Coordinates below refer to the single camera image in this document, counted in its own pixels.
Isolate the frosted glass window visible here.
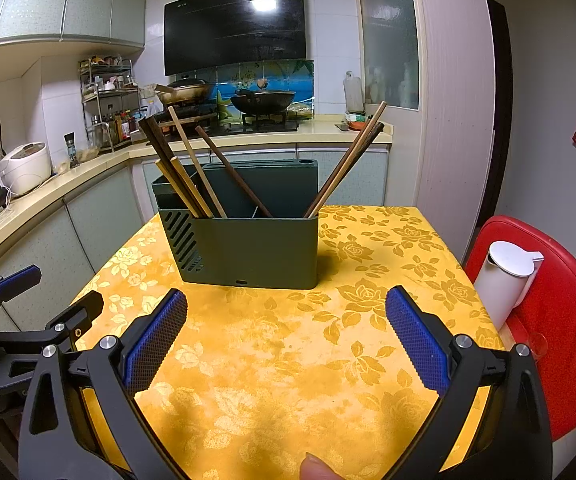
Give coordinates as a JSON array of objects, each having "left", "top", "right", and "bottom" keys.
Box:
[{"left": 355, "top": 0, "right": 420, "bottom": 110}]

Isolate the beige kitchen countertop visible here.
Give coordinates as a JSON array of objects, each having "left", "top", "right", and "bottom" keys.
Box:
[{"left": 0, "top": 114, "right": 394, "bottom": 276}]

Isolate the black wok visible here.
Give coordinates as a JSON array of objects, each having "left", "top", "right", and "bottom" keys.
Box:
[{"left": 230, "top": 89, "right": 297, "bottom": 115}]

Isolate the black wooden chopstick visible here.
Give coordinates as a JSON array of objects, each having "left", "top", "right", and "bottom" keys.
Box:
[{"left": 151, "top": 115, "right": 204, "bottom": 218}]

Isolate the white plastic jug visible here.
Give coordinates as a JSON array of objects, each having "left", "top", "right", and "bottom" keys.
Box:
[{"left": 343, "top": 71, "right": 365, "bottom": 113}]

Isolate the blue tile mural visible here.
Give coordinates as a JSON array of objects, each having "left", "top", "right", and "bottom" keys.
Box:
[{"left": 215, "top": 60, "right": 315, "bottom": 118}]

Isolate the white rice cooker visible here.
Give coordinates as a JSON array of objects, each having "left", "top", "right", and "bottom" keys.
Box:
[{"left": 0, "top": 141, "right": 54, "bottom": 196}]

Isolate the thin light wooden chopstick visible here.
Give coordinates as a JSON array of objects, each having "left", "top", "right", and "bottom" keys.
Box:
[{"left": 155, "top": 160, "right": 204, "bottom": 219}]

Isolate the black gas stove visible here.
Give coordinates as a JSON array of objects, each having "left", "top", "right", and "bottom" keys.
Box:
[{"left": 160, "top": 110, "right": 300, "bottom": 136}]

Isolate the thin dark wooden chopstick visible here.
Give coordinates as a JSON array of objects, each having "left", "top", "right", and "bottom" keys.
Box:
[{"left": 138, "top": 119, "right": 179, "bottom": 176}]

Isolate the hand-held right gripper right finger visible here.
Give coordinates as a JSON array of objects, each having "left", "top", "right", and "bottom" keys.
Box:
[{"left": 384, "top": 285, "right": 554, "bottom": 480}]

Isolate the black label seasoning bottle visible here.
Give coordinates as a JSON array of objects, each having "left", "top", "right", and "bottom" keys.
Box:
[{"left": 64, "top": 132, "right": 81, "bottom": 168}]

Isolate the brass coloured frying pan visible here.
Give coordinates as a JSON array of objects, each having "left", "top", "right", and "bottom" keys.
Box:
[{"left": 155, "top": 77, "right": 216, "bottom": 106}]

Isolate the white pitcher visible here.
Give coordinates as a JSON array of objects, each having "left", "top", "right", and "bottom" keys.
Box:
[{"left": 474, "top": 241, "right": 545, "bottom": 328}]

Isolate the dark green utensil holder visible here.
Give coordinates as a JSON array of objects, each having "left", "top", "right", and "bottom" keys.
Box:
[{"left": 151, "top": 159, "right": 320, "bottom": 291}]

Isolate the metal spice rack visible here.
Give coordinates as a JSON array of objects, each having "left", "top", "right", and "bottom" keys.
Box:
[{"left": 79, "top": 56, "right": 141, "bottom": 153}]

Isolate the red plastic stool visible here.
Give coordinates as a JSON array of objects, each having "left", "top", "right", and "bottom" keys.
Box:
[{"left": 463, "top": 215, "right": 576, "bottom": 443}]

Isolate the dark brown wooden chopstick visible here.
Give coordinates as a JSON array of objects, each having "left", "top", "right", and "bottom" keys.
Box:
[
  {"left": 144, "top": 117, "right": 189, "bottom": 181},
  {"left": 314, "top": 124, "right": 387, "bottom": 219}
]

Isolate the black range hood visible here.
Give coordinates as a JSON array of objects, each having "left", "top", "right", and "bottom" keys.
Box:
[{"left": 163, "top": 0, "right": 306, "bottom": 77}]

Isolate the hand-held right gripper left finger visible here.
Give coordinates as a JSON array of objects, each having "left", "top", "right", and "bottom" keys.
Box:
[{"left": 18, "top": 287, "right": 189, "bottom": 480}]

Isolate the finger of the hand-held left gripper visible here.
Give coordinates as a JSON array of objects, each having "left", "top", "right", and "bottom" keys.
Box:
[
  {"left": 0, "top": 264, "right": 43, "bottom": 335},
  {"left": 0, "top": 290, "right": 105, "bottom": 350}
]

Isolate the person's right hand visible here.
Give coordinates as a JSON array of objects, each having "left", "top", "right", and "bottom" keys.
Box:
[{"left": 300, "top": 451, "right": 339, "bottom": 480}]

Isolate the yellow floral tablecloth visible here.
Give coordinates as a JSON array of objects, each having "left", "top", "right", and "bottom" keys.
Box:
[{"left": 68, "top": 204, "right": 506, "bottom": 480}]

